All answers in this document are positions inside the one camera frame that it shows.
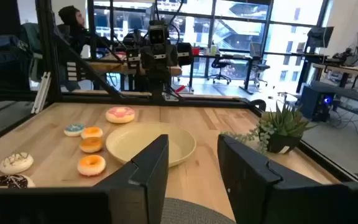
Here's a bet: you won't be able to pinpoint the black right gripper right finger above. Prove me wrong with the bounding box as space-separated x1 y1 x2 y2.
217 134 358 224

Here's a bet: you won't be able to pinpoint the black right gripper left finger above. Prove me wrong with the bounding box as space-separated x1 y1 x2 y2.
0 134 170 224

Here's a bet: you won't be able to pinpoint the pink frosted donut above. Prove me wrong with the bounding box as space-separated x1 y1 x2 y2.
105 106 135 124

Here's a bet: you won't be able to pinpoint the cream round plate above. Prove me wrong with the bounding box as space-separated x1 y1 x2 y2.
105 122 197 168

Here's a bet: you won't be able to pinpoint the bright orange glazed donut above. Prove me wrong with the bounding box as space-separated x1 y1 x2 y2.
76 154 107 177

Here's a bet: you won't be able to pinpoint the succulent plant in black pot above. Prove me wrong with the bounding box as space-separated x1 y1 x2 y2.
221 101 318 156

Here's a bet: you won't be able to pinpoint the grey woven round placemat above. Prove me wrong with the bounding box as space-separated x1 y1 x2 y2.
160 197 237 224

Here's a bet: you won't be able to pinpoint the amber glazed donut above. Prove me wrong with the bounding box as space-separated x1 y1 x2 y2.
79 136 105 154

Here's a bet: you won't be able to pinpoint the small orange glazed donut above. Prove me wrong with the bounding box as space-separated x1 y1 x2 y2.
80 126 104 139

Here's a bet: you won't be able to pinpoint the small blue frosted donut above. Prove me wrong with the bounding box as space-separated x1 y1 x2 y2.
63 123 85 138

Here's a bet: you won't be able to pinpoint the black computer tower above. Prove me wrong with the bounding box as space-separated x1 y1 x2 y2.
300 84 336 123

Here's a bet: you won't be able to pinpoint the black standing desk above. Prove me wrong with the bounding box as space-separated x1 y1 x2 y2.
188 51 328 95

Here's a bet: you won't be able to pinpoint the white donut with dark drizzle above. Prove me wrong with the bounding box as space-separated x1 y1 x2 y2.
0 152 34 175

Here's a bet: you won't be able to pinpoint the grey office chair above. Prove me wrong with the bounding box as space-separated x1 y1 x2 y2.
249 42 272 88

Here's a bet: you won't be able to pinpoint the wooden table behind rig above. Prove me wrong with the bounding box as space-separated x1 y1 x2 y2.
85 53 183 77

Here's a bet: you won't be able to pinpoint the chocolate donut with white drizzle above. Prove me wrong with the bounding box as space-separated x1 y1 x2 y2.
0 174 36 190

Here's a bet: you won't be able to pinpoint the black office chair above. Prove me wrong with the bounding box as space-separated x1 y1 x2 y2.
208 57 232 85

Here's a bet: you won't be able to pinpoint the white profile bars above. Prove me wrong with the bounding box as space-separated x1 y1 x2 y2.
31 72 52 114

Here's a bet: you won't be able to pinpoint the wooden office desk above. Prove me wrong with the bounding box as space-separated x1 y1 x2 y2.
311 63 358 90

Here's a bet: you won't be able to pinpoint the black desk device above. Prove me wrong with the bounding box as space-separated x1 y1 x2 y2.
331 48 358 66

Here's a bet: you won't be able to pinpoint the black computer monitor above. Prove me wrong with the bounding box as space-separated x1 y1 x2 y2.
306 26 335 50

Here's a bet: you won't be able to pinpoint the person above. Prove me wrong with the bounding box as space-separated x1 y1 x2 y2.
57 5 119 57

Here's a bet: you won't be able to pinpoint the dark blue cloth pile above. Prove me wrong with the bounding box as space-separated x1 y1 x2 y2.
0 34 34 93

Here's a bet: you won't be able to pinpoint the green jacket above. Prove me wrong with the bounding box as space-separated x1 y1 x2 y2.
19 22 43 60

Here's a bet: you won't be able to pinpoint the black metal rig frame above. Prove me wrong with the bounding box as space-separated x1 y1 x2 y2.
0 0 358 184

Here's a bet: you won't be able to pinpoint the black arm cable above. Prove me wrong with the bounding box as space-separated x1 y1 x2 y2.
153 0 185 44

